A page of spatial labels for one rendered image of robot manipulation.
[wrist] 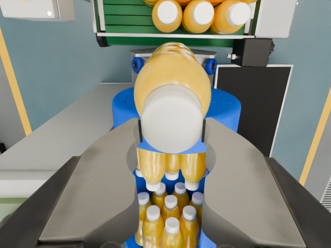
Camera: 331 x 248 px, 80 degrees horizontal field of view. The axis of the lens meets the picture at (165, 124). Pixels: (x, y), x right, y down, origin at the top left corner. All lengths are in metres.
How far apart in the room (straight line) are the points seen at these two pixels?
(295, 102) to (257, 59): 1.36
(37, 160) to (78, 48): 1.11
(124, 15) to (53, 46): 1.14
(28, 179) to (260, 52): 0.65
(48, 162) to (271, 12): 0.78
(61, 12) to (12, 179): 0.40
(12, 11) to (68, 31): 1.17
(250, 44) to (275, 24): 0.19
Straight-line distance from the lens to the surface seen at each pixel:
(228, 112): 0.38
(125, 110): 0.37
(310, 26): 1.83
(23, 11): 0.51
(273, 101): 1.64
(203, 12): 0.45
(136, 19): 0.64
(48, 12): 0.49
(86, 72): 1.66
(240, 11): 0.46
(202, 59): 0.62
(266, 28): 0.74
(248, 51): 0.57
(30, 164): 0.69
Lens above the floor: 1.53
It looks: 66 degrees down
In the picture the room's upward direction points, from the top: 180 degrees counter-clockwise
